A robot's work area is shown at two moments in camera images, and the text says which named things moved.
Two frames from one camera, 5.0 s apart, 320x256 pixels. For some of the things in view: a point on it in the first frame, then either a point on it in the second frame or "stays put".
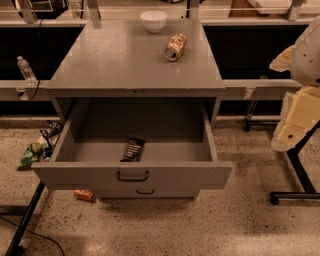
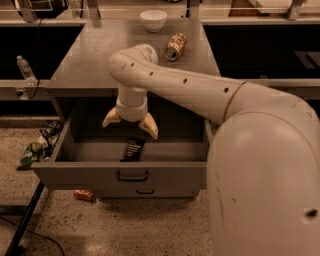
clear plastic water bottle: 30,78 stays put
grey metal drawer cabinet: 136,103 stays put
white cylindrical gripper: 307,56 to 132,112
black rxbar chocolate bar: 133,151 stays put
